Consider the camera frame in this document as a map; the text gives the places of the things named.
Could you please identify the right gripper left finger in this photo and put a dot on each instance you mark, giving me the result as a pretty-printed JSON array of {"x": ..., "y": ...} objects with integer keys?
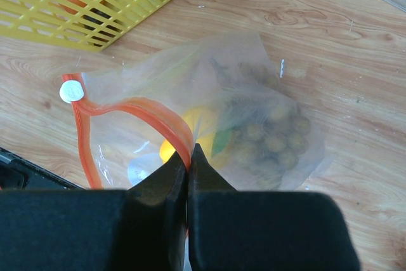
[{"x": 142, "y": 228}]

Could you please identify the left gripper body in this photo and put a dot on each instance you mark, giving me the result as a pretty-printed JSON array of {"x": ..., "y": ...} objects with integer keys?
[{"x": 18, "y": 173}]

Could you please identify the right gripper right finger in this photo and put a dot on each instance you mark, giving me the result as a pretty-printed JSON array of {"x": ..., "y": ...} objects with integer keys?
[{"x": 270, "y": 230}]

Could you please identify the longan fruit bunch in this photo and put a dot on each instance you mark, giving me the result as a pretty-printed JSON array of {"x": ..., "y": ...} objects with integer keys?
[{"x": 263, "y": 139}]

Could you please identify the yellow bell pepper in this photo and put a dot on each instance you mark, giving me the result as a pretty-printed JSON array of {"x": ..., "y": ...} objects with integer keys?
[{"x": 183, "y": 131}]

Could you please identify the clear zip top bag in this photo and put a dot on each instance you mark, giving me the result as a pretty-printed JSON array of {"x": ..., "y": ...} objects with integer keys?
[{"x": 117, "y": 110}]

